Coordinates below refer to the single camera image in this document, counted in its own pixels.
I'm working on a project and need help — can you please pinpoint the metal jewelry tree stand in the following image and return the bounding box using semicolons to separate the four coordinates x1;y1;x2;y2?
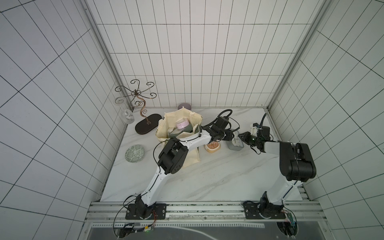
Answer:
115;79;163;135

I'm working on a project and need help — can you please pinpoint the purple ceramic bowl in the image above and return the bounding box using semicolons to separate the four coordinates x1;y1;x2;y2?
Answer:
178;103;192;110

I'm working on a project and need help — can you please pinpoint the green patterned coaster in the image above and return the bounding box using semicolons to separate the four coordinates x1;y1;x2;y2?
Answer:
125;145;145;163

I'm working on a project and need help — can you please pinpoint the grey square alarm clock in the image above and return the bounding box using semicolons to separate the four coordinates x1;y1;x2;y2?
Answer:
227;131;244;151

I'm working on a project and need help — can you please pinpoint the cream canvas floral tote bag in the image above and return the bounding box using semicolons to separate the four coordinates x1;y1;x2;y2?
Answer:
155;108;204;168

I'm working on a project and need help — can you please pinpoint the green rectangular alarm clock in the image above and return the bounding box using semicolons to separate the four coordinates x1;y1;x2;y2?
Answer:
167;124;193;138

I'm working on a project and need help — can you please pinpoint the lilac round alarm clock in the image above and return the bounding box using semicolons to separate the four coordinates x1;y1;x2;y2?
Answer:
176;118;190;130

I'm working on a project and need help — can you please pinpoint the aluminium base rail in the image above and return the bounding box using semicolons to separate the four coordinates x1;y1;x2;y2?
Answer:
85;201;327;228

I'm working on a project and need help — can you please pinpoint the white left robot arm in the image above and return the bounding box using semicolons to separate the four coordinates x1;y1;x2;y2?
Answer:
127;114;234;220

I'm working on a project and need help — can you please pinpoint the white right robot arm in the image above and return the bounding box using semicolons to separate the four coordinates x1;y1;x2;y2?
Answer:
239;127;317;219

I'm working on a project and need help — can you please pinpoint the orange rounded alarm clock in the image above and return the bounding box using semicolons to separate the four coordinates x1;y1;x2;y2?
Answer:
204;142;221;153

